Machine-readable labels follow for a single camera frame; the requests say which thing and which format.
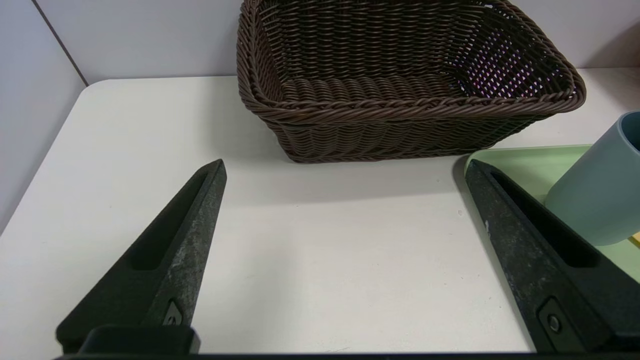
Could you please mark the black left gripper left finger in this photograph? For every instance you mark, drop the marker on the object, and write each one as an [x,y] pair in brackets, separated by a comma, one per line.
[170,260]

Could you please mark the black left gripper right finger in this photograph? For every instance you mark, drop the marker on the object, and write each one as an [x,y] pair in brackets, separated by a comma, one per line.
[545,270]

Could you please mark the dark brown wicker basket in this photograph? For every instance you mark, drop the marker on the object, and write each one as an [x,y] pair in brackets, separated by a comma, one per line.
[400,130]

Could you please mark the blue-grey plastic cup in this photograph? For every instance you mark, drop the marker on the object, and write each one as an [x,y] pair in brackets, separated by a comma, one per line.
[600,200]

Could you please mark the light green plastic tray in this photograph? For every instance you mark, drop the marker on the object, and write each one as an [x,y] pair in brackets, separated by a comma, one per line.
[530,167]

